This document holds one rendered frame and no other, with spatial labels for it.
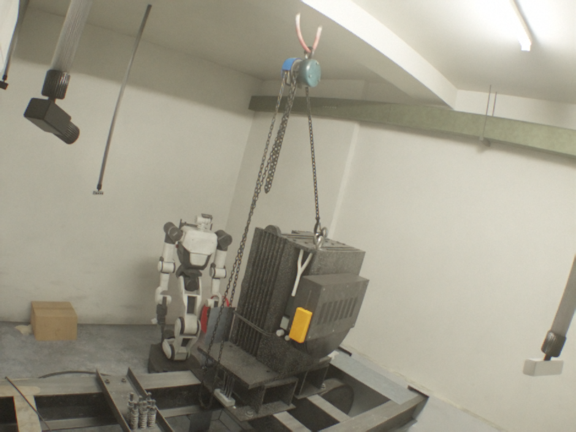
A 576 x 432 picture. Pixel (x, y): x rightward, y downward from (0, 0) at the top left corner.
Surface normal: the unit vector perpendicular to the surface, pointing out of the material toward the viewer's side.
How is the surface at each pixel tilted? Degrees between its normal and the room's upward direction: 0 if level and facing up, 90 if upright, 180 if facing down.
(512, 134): 90
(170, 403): 90
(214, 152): 90
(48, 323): 90
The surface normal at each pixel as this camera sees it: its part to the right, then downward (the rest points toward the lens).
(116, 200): 0.63, 0.25
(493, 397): -0.74, -0.10
